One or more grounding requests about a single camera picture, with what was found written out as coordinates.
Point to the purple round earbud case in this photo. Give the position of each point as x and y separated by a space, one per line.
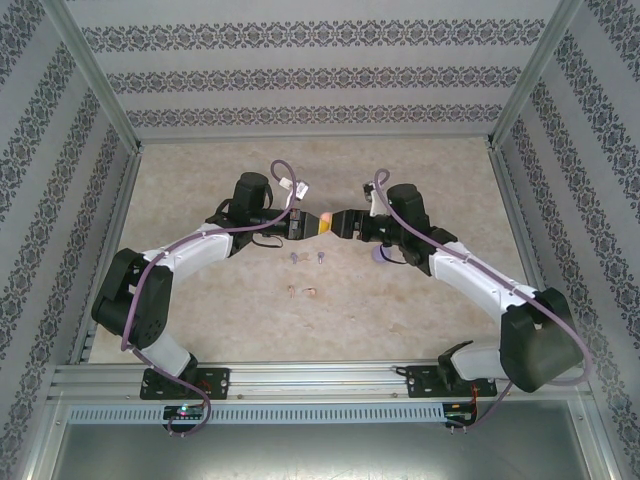
376 257

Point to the pink earbud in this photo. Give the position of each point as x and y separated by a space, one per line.
310 291
291 290

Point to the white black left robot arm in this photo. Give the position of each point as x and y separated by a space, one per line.
200 255

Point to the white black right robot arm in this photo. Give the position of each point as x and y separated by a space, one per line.
475 287

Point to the small controller board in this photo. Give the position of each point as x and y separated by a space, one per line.
457 416
182 412

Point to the grey sheet metal panel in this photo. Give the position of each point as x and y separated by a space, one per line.
320 455

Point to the aluminium frame rail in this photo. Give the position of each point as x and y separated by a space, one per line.
120 210
514 210
315 139

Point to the wide aluminium mounting rail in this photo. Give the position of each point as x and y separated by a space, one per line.
320 382

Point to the aluminium frame post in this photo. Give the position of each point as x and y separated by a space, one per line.
531 75
96 75

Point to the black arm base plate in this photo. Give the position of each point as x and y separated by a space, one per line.
215 382
420 382

